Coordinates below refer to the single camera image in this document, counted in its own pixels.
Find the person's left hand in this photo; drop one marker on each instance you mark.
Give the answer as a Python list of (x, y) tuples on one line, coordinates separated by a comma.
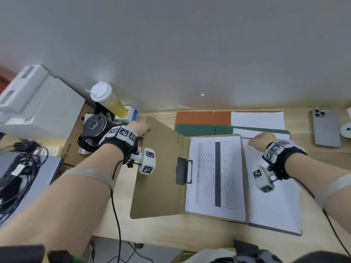
[(139, 128)]

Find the person's right hand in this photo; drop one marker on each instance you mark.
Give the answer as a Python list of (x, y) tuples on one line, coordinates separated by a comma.
[(262, 141)]

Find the olive green folder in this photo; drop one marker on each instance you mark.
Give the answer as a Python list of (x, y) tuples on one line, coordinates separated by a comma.
[(159, 172)]

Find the orange folder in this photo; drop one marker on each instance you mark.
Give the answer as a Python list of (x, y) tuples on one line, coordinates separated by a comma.
[(197, 117)]

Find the dark green folder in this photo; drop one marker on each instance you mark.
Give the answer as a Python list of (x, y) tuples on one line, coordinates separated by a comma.
[(203, 130)]

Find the person's left forearm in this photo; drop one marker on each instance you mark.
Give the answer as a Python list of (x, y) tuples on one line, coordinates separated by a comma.
[(68, 199)]

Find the person's right forearm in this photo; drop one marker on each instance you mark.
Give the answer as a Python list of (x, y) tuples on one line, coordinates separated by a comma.
[(315, 172)]

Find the wrist tracker with marker cubes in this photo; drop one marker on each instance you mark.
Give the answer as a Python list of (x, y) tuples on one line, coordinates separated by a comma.
[(124, 134), (275, 150)]

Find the blue and white box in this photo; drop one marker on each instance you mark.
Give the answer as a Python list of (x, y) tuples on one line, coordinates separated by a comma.
[(131, 113)]

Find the black electric kettle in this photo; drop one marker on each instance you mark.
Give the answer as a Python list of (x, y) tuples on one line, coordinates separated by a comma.
[(94, 127)]

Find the plastic cup with white lid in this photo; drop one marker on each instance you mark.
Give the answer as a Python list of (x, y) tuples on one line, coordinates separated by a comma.
[(102, 91)]

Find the printed paper sheet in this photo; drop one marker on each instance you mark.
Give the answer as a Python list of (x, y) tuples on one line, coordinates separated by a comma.
[(233, 188)]

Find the grey smartphone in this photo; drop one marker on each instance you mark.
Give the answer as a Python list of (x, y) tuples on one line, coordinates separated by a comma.
[(326, 128)]

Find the brown cardboard box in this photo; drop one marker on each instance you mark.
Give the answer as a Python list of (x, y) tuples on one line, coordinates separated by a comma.
[(72, 146)]

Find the white game controller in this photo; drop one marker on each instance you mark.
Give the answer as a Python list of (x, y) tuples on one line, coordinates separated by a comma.
[(346, 130)]

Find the white printer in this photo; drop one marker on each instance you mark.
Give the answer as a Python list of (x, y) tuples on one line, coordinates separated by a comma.
[(41, 104)]

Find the grey laptop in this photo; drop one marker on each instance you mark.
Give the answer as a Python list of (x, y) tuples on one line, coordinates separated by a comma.
[(46, 172)]

